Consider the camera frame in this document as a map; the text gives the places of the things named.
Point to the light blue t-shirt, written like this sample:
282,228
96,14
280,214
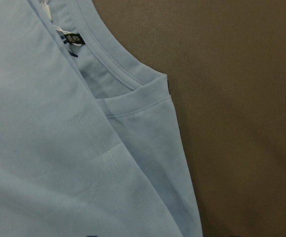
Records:
89,138

